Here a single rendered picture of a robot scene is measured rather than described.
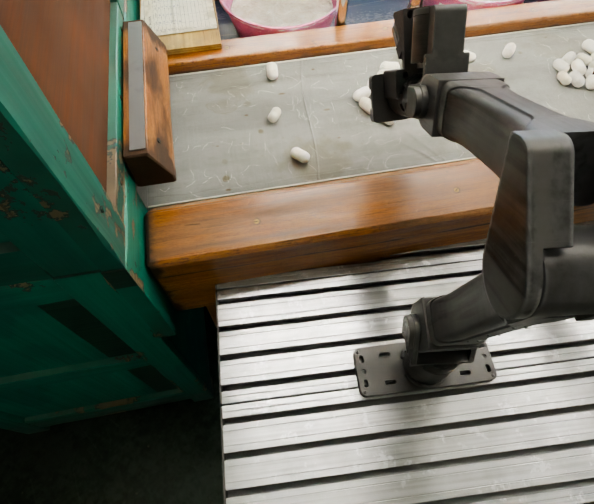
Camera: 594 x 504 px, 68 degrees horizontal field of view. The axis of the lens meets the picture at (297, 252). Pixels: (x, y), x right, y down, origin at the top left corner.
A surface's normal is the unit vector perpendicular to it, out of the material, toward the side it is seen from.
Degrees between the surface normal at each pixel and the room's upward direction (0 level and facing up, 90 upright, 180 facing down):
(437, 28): 50
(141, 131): 0
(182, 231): 0
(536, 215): 34
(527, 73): 0
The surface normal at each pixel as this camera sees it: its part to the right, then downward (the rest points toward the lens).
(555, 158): 0.04, 0.10
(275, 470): 0.00, -0.47
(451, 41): 0.04, 0.37
